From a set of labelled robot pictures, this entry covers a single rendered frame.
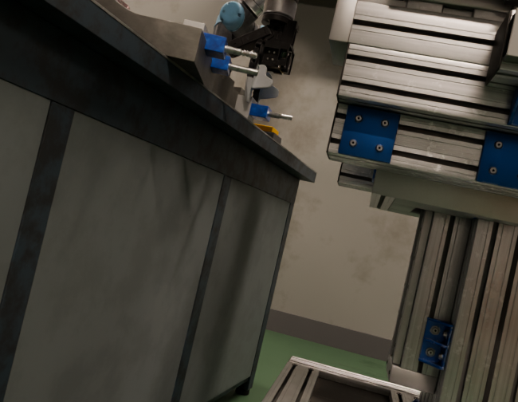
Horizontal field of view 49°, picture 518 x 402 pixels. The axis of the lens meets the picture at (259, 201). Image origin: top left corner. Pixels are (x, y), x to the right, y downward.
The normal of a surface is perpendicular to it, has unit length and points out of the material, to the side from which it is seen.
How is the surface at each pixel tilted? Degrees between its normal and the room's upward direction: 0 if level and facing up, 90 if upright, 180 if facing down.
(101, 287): 90
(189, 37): 90
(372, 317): 90
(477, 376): 90
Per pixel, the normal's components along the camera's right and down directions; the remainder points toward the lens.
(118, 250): 0.93, 0.20
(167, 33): -0.01, -0.04
